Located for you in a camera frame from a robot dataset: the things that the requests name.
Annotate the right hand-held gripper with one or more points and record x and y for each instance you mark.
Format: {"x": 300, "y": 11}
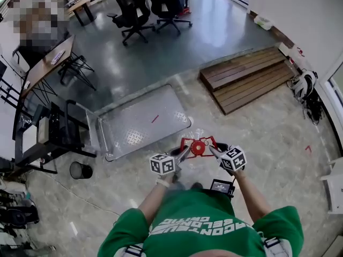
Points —
{"x": 234, "y": 159}

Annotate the person's left forearm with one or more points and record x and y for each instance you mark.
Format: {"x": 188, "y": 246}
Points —
{"x": 152, "y": 202}

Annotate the brown wooden steps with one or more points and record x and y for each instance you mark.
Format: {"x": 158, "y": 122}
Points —
{"x": 246, "y": 79}

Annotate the white wristband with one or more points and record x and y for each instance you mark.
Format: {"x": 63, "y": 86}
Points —
{"x": 163, "y": 182}

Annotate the red dolly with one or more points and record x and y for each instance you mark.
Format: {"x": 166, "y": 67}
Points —
{"x": 185, "y": 5}

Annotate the black equipment rack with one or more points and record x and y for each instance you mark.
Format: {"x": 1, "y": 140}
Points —
{"x": 56, "y": 132}

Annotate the wooden desk black legs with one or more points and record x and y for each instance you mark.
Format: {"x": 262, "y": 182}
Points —
{"x": 51, "y": 60}

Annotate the person in green shirt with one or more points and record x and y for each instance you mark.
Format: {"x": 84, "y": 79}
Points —
{"x": 201, "y": 210}

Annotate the black mesh office chair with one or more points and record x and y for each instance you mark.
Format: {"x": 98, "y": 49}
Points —
{"x": 131, "y": 9}
{"x": 166, "y": 1}

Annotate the metal platform trolley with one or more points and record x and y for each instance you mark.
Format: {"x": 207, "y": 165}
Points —
{"x": 139, "y": 119}

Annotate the wooden table black legs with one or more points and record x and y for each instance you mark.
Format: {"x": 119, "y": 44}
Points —
{"x": 80, "y": 7}

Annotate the person's right forearm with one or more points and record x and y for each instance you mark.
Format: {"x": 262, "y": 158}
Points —
{"x": 252, "y": 197}

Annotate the black bag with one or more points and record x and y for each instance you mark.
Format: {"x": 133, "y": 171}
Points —
{"x": 18, "y": 213}

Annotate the black mesh waste bin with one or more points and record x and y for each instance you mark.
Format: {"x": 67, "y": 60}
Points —
{"x": 80, "y": 170}

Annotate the black device with screen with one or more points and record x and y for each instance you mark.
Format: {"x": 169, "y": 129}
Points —
{"x": 221, "y": 187}

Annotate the person's left hand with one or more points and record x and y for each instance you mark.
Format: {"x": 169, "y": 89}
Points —
{"x": 168, "y": 177}

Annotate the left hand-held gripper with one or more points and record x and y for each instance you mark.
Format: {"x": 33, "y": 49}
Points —
{"x": 162, "y": 163}

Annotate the person's grey trousers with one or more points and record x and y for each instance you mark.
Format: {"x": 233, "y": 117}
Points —
{"x": 177, "y": 187}

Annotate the white furniture piece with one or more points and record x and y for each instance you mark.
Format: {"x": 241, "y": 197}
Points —
{"x": 335, "y": 186}

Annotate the white plastic bag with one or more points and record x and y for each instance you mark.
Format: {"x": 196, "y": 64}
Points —
{"x": 264, "y": 21}

